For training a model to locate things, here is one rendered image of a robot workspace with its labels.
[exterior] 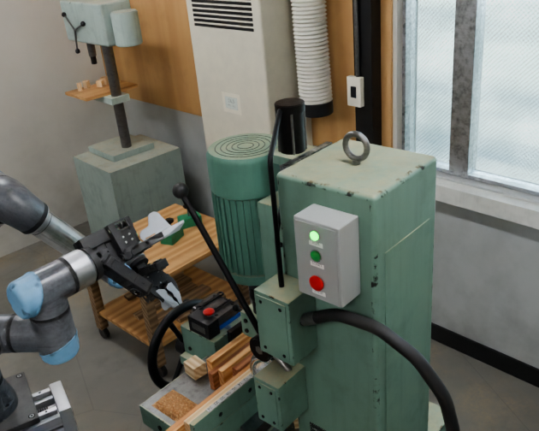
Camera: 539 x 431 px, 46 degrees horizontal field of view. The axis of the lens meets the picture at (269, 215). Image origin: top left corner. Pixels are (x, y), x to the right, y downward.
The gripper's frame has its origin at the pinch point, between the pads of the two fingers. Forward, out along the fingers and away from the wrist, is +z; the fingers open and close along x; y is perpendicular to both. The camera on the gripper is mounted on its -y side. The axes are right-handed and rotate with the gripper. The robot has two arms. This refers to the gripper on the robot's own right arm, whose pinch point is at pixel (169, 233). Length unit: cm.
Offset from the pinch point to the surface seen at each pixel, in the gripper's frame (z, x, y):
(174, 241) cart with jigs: 90, 146, 0
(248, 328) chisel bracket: 15.1, 14.2, -29.7
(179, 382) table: 0.0, 31.1, -33.6
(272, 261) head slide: 11.6, -11.7, -15.8
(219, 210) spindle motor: 10.0, -6.2, -0.8
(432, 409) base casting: 38, -5, -70
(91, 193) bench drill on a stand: 108, 231, 51
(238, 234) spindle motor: 10.4, -7.3, -7.4
